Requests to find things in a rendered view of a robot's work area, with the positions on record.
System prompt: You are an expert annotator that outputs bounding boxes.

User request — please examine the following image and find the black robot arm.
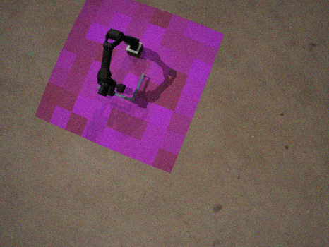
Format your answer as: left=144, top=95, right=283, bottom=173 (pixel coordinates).
left=97, top=29, right=140, bottom=97

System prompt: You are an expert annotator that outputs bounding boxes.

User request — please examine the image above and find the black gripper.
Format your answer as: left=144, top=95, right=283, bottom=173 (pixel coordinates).
left=109, top=79, right=126, bottom=94

